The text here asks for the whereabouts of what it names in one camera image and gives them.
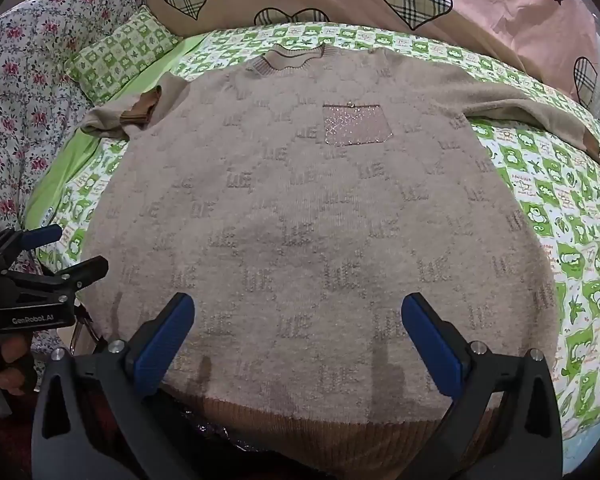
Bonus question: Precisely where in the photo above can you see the green frog print pillow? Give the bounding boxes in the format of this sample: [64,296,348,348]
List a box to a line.
[64,6,183,103]

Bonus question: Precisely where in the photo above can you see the person's left hand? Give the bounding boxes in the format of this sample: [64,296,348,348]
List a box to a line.
[0,332,35,397]

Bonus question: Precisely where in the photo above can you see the beige knitted sweater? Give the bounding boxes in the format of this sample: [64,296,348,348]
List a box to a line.
[80,44,600,476]

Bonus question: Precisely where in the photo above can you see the floral print blanket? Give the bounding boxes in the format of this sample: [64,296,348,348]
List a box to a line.
[0,0,151,366]

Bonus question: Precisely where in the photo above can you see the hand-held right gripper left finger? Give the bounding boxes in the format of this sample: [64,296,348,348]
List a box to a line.
[31,292,201,480]

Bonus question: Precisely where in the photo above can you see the green frog print bedsheet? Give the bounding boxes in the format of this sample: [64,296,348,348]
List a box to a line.
[22,22,600,461]

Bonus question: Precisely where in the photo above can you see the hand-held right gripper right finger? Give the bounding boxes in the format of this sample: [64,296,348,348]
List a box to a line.
[401,293,563,480]

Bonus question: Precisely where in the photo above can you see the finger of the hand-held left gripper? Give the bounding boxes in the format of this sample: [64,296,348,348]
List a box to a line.
[7,255,110,306]
[0,224,64,261]

